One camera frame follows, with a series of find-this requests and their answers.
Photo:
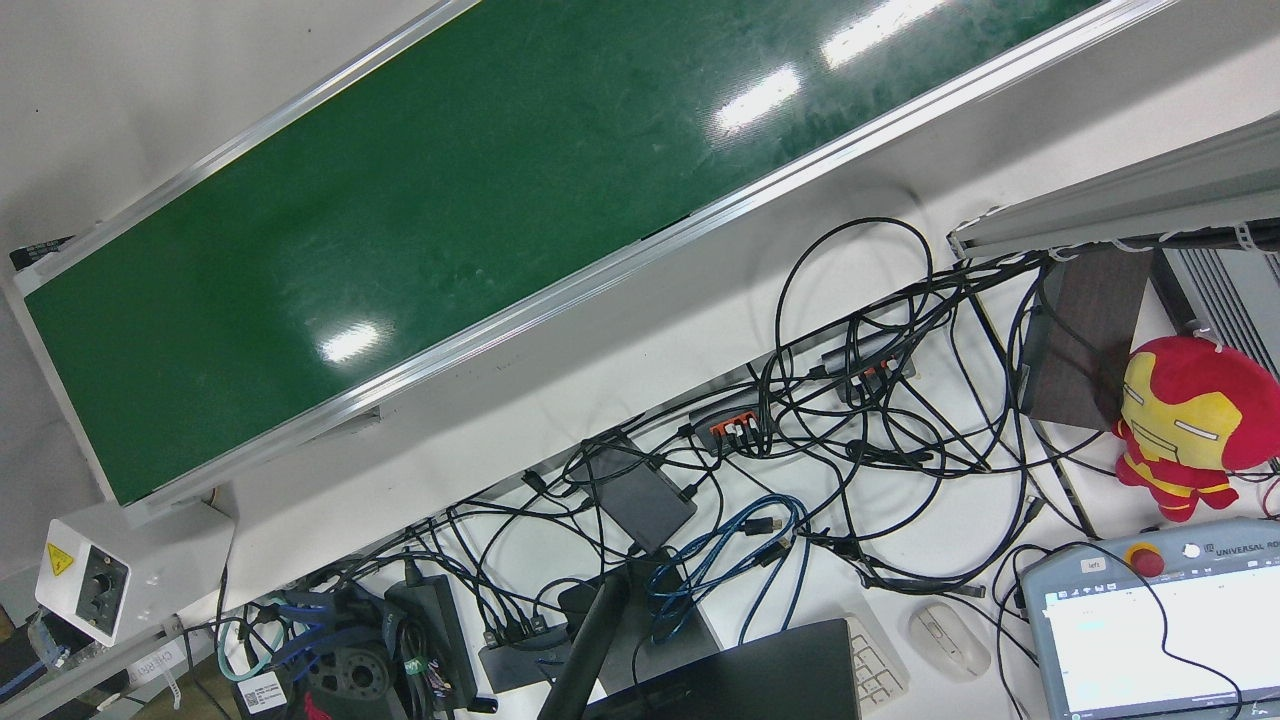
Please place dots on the white strip label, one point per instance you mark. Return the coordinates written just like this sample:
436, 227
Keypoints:
160, 664

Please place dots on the white label tag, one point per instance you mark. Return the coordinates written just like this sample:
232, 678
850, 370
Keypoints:
262, 692

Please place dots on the white conveyor control box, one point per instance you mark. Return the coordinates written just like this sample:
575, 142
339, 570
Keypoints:
140, 565

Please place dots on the grey finned metal box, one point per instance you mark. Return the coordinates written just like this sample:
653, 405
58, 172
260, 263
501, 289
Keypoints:
1225, 295

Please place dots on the grey hub with orange ports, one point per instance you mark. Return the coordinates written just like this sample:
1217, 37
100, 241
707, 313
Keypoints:
880, 358

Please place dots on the black mini computer box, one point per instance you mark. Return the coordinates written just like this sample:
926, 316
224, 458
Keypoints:
640, 495

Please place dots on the black laptop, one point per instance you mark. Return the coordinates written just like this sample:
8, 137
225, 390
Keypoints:
760, 675

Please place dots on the aluminium profile beam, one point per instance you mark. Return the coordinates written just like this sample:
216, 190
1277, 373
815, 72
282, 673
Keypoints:
1130, 195

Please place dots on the black monitor stand pole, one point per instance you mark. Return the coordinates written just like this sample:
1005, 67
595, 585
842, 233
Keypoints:
590, 640

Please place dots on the black docking hub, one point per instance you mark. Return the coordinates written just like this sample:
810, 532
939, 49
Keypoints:
520, 655

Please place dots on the white computer mouse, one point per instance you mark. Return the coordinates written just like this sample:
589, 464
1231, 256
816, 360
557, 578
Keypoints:
948, 640

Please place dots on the green conveyor belt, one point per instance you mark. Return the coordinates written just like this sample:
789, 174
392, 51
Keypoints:
440, 220

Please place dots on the black power adapter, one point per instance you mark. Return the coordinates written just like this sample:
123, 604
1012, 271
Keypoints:
432, 635

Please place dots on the red yellow plush toy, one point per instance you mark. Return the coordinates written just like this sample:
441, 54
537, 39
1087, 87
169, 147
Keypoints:
1190, 410

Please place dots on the grey robot teach pendant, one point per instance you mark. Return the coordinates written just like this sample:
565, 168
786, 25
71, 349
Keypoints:
1150, 630

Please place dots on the white keyboard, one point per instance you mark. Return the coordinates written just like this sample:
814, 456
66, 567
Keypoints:
875, 665

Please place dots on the black round mount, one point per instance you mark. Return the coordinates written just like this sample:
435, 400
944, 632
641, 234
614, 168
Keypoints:
350, 680

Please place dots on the dark brown wooden box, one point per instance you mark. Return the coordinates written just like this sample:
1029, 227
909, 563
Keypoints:
1085, 340

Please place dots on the black hub with orange ports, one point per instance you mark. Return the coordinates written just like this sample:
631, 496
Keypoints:
730, 415

